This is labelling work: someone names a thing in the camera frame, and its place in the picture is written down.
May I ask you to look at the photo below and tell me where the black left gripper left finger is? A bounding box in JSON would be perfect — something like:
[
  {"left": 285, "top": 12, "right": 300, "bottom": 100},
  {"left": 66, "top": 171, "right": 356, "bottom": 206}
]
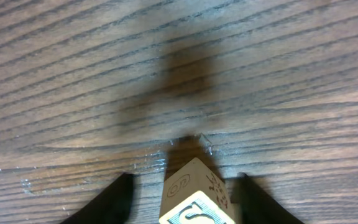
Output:
[{"left": 61, "top": 173, "right": 134, "bottom": 224}]

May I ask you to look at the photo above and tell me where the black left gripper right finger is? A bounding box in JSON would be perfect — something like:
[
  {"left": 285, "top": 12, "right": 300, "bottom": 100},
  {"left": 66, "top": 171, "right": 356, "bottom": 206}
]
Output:
[{"left": 231, "top": 172, "right": 303, "bottom": 224}]

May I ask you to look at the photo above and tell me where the yellow S wooden block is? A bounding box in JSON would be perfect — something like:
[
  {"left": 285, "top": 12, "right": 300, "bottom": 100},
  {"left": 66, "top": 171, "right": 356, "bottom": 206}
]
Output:
[{"left": 158, "top": 158, "right": 235, "bottom": 224}]

